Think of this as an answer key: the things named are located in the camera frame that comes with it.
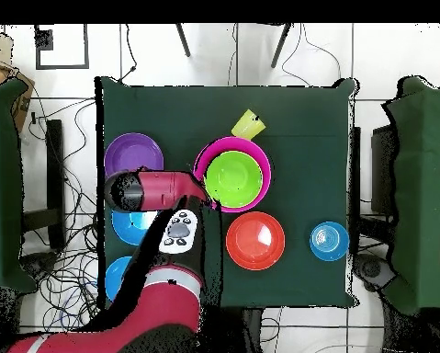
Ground black box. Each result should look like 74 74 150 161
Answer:
369 124 397 218

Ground yellow plastic cup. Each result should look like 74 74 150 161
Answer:
231 108 267 142

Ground green bowl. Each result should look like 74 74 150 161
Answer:
204 150 264 210

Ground large orange-red bowl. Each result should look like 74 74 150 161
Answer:
225 211 287 272

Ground purple bowl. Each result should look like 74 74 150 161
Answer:
104 132 165 178

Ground large pink bowl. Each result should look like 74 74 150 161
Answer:
192 136 273 214

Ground dark green tablecloth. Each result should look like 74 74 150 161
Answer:
95 75 358 310

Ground small blue bowl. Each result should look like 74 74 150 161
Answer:
310 221 350 262

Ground green covered side table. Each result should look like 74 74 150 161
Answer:
382 75 440 315
0 78 37 293

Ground black stand with knob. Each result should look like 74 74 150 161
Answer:
18 251 61 282

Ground large blue bowl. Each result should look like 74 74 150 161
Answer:
111 210 159 246
104 256 133 302

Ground black tripod leg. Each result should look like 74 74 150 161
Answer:
270 24 293 69
175 24 192 58

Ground long black bar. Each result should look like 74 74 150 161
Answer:
45 119 66 251

